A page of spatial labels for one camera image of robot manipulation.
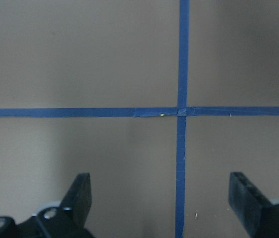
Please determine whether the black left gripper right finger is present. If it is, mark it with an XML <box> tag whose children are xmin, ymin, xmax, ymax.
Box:
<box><xmin>228</xmin><ymin>172</ymin><xmax>279</xmax><ymax>238</ymax></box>

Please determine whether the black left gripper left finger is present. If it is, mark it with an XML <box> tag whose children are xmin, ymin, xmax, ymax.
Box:
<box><xmin>0</xmin><ymin>173</ymin><xmax>92</xmax><ymax>238</ymax></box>

